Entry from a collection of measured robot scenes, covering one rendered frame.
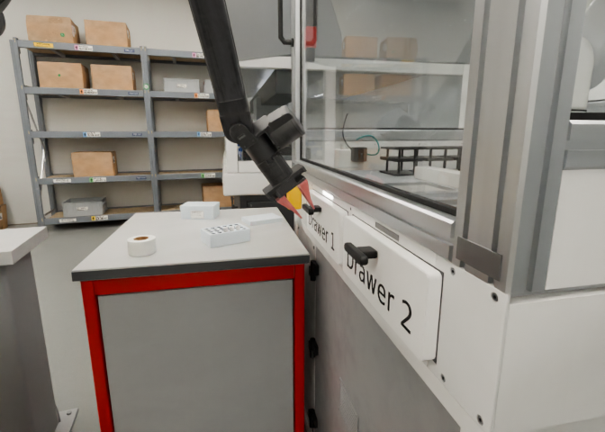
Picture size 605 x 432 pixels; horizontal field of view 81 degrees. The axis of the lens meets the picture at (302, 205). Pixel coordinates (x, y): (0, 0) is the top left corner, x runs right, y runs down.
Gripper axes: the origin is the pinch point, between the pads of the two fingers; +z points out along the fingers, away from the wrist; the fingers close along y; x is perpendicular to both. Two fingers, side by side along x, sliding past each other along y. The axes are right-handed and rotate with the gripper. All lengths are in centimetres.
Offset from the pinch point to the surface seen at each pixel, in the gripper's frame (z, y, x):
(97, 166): -72, -140, 365
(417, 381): 16.9, -3.6, -38.1
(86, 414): 32, -113, 58
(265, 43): -43, 32, 82
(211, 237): -3.1, -24.6, 22.9
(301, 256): 13.6, -7.5, 12.3
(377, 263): 3.4, 2.2, -30.5
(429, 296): 2.7, 3.0, -43.6
